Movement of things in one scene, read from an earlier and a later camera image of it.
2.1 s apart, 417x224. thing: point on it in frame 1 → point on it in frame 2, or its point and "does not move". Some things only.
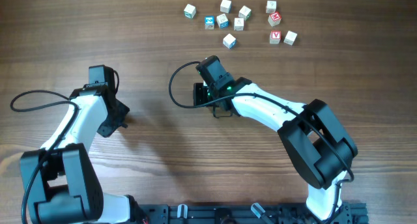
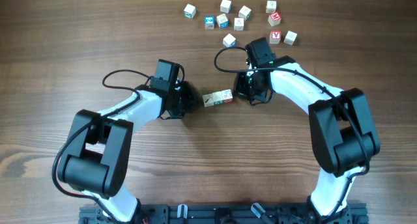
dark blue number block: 223,21 does not move
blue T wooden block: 226,6 does not move
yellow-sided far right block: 290,38 does not move
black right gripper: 198,88 → 239,91
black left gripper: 122,111 → 193,101
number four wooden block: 271,6 does not move
